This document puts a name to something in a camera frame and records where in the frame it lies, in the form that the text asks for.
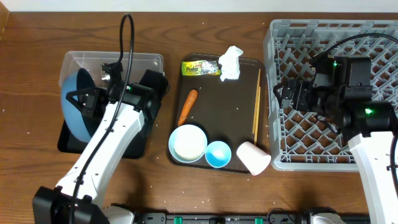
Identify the white napkin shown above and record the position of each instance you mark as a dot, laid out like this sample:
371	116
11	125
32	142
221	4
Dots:
229	61

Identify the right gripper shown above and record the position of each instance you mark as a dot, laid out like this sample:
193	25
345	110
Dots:
298	95

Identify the orange carrot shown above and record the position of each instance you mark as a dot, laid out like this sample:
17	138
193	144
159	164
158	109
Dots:
189	102

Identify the small blue bowl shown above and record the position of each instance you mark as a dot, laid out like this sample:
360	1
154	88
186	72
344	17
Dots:
218	154

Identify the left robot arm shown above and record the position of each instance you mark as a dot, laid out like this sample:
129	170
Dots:
78	196

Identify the left wooden chopstick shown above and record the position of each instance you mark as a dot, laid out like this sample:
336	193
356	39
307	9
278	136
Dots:
258	84

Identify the pink cup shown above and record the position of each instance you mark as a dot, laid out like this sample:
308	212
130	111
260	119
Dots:
254	159

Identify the dark blue plate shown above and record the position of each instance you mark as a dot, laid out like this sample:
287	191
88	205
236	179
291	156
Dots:
75	81

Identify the light blue rice bowl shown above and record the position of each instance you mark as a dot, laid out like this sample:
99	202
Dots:
187	143

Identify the yellow snack wrapper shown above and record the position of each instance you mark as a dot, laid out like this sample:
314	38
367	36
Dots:
200	67

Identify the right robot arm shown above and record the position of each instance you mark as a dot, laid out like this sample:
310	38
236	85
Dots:
341	92

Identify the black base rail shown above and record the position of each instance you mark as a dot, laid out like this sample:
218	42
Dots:
161	218

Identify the black plastic tray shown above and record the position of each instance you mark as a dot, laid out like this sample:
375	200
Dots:
69	143

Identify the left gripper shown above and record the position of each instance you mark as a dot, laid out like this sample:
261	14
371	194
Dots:
90	101

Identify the grey dishwasher rack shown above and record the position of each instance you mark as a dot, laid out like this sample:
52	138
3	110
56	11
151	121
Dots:
298	141

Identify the clear plastic bin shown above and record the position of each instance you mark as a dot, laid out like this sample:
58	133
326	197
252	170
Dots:
92	61

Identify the brown serving tray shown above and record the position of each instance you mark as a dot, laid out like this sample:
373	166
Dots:
223	110

